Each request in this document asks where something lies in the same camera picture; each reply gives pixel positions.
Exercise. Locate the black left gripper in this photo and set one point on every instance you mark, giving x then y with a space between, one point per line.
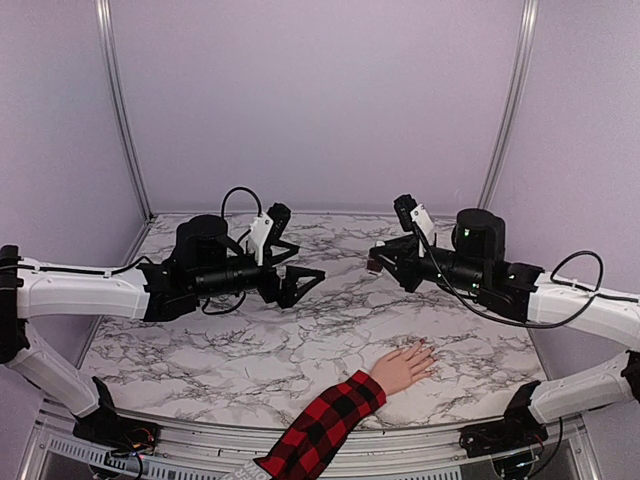
271 291

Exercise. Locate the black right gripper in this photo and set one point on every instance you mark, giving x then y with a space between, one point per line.
406 272

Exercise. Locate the red glitter nail polish bottle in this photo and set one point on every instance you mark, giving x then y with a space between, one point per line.
374 267

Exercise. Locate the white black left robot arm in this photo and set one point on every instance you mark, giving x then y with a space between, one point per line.
204 263

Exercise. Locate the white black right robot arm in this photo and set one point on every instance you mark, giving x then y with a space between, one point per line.
521 295

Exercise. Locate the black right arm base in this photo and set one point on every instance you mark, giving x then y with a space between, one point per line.
516 429

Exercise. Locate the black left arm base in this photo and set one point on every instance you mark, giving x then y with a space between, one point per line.
106 427

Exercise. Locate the red black plaid sleeve forearm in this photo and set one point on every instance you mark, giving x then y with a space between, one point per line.
314 438

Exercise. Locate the person's bare hand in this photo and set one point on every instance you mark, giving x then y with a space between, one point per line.
402 368

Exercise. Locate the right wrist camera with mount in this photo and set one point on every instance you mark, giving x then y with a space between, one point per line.
414 217

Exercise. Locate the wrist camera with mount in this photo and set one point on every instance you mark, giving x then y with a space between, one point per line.
265 232
414 217

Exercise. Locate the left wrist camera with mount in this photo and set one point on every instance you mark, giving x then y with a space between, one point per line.
265 232

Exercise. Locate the aluminium right rear frame post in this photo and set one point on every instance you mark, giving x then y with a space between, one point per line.
515 92

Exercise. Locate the aluminium frame post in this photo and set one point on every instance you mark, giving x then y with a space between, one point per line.
515 92
116 91

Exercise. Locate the aluminium left rear frame post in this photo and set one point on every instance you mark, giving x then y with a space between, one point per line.
116 91

